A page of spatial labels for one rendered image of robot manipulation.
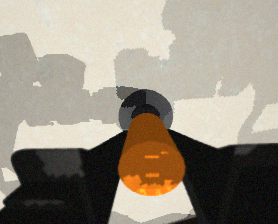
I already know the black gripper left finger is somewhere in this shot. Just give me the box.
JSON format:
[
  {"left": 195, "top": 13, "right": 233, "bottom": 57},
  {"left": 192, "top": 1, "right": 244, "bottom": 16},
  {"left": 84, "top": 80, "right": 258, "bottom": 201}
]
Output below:
[{"left": 11, "top": 130, "right": 128, "bottom": 224}]

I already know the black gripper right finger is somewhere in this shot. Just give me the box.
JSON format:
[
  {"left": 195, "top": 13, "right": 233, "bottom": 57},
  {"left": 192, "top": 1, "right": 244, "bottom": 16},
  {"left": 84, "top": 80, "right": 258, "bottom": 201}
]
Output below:
[{"left": 167, "top": 129, "right": 278, "bottom": 224}]

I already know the orange knob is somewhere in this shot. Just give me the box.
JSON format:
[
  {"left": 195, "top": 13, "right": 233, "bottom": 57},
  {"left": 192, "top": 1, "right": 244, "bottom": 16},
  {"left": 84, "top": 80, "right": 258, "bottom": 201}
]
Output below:
[{"left": 118, "top": 113, "right": 186, "bottom": 196}]

